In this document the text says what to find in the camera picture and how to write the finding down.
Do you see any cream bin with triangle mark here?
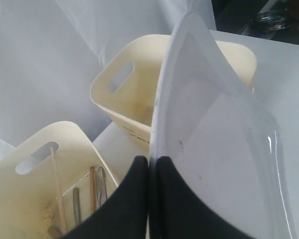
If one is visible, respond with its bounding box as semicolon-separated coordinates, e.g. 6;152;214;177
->
0;121;118;239

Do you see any steel knife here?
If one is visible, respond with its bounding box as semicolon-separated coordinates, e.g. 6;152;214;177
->
95;166;108;208

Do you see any white rectangular plate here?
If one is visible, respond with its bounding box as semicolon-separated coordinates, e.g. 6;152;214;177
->
149;12;296;239

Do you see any white backdrop curtain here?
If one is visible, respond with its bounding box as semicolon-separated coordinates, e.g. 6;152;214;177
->
0;0;216;146

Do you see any steel spoon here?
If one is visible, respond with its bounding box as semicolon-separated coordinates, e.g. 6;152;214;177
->
47;226;62;239

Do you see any cream bin with square mark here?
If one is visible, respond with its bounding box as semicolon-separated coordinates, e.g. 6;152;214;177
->
90;34;257;150

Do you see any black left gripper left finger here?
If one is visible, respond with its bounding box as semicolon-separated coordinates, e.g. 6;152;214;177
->
63;156;149;239

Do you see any wooden chopstick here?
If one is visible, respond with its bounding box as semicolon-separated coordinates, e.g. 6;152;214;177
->
50;147;67;234
89;167;96;214

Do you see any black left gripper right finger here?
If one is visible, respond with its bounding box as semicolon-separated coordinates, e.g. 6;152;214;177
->
157;156;239;239

